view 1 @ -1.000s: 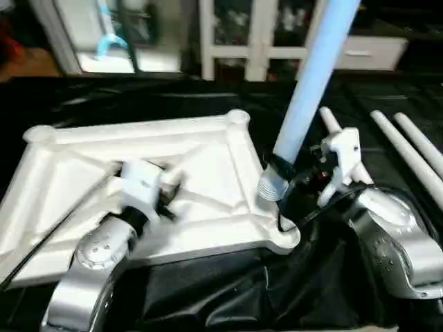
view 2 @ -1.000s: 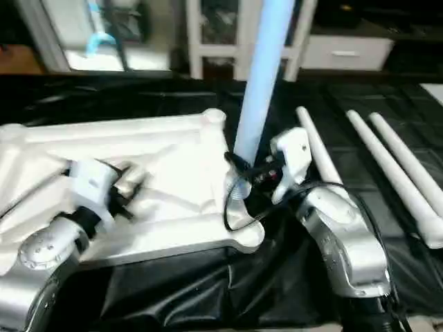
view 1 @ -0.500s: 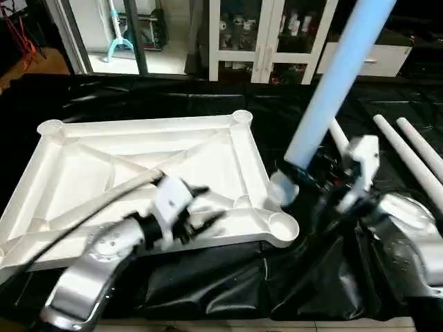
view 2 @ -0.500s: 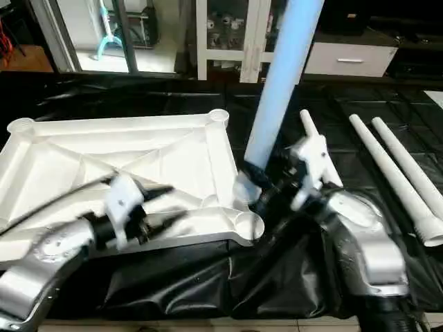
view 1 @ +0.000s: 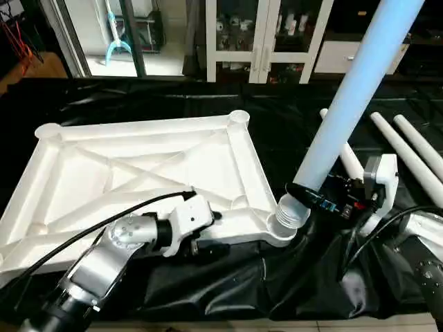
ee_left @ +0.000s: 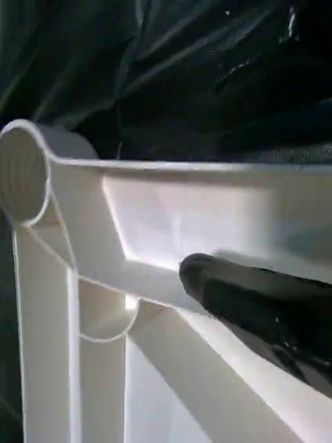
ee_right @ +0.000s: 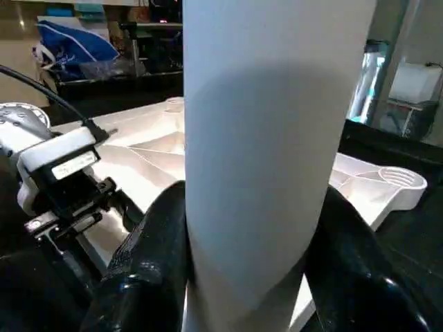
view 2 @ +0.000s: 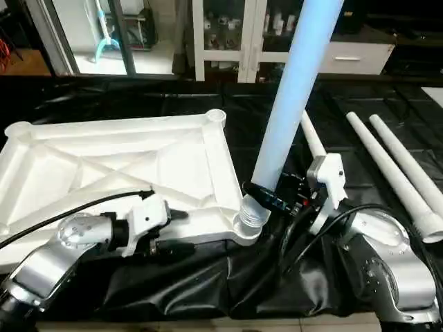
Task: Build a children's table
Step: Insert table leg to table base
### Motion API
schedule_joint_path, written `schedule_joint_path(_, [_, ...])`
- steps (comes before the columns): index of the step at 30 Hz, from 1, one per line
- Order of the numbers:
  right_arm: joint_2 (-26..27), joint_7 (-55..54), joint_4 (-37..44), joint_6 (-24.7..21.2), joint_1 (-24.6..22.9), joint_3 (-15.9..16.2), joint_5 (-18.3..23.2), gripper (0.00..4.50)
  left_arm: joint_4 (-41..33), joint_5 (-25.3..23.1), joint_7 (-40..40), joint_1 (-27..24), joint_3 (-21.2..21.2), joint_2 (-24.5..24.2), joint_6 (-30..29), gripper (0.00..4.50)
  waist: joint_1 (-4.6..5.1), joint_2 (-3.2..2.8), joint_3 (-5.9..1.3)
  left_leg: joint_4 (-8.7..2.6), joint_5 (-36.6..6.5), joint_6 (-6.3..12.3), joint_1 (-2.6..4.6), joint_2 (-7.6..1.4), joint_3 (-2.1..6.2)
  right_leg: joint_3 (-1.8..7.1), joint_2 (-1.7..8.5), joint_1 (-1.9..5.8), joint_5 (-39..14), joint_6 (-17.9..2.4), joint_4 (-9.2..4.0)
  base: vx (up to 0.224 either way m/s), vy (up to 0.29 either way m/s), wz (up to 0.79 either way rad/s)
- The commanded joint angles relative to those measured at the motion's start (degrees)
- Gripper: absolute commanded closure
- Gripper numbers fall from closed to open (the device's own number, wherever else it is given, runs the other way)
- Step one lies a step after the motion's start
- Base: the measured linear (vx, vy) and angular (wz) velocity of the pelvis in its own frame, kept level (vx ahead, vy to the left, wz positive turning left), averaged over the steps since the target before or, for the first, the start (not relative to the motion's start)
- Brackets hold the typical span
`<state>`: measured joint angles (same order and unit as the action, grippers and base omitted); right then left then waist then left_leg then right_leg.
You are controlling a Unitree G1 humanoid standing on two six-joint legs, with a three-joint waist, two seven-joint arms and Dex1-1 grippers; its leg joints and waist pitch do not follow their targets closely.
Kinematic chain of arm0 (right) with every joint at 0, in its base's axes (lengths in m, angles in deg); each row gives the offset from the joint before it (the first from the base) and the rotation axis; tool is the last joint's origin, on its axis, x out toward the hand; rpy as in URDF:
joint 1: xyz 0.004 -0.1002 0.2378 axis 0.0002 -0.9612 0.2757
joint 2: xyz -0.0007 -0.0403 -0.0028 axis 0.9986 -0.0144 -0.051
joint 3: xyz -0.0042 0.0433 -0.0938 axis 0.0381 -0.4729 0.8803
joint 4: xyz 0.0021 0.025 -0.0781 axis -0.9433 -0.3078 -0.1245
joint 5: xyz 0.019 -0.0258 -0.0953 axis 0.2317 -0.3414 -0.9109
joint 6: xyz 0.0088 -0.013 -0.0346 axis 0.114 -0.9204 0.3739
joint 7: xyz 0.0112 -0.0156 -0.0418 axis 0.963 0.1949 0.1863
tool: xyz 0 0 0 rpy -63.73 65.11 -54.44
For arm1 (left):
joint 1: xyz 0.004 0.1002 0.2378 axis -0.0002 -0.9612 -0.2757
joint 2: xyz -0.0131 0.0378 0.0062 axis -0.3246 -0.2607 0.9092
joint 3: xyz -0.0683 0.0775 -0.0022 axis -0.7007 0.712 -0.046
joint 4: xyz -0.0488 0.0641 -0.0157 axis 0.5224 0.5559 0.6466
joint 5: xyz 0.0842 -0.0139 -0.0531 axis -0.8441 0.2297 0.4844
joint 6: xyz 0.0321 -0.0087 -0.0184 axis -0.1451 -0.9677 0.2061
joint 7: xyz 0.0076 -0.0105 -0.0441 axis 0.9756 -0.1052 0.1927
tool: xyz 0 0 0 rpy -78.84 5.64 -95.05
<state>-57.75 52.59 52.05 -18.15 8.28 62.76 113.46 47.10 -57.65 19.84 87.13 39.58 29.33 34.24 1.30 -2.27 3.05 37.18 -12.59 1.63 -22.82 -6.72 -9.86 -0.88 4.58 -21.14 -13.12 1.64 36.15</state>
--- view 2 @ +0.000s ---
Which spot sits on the white plastic table top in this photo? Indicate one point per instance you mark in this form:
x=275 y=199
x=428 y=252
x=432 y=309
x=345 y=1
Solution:
x=104 y=159

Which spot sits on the white plastic table leg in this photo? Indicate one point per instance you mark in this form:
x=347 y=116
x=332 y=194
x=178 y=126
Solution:
x=313 y=138
x=291 y=90
x=408 y=155
x=394 y=173

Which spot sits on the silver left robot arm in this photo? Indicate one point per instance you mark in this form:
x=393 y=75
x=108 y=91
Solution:
x=55 y=256

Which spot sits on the black work mat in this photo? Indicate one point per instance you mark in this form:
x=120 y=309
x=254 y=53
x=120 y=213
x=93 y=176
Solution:
x=208 y=290

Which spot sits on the white glass door cabinet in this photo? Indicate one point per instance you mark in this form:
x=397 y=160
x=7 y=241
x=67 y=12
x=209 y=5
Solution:
x=235 y=38

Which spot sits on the white flat board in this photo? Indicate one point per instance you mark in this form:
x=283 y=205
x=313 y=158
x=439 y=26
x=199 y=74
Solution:
x=437 y=95

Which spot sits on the teal and white mop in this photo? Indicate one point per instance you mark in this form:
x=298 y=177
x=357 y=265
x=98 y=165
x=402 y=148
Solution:
x=104 y=45

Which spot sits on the black slanted pole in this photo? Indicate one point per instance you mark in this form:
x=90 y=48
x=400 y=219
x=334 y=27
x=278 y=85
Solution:
x=121 y=34

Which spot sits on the black storage crate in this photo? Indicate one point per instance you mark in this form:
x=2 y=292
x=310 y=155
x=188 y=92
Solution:
x=142 y=28

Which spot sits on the black low shelf unit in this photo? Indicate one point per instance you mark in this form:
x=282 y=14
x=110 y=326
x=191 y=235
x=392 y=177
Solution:
x=408 y=34

